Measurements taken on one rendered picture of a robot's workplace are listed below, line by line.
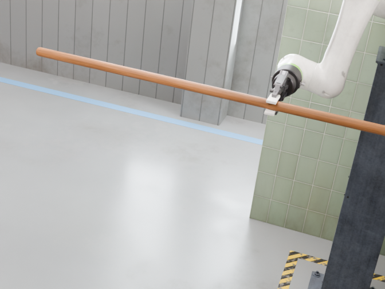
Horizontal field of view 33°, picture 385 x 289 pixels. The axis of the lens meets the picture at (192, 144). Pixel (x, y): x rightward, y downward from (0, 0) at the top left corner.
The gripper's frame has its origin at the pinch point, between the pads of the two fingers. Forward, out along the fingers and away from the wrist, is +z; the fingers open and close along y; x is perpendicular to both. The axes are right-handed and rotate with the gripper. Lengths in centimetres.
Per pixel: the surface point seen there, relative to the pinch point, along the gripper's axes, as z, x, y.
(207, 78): -232, 82, 88
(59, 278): -31, 86, 120
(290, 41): -124, 15, 17
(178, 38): -253, 112, 70
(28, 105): -191, 198, 121
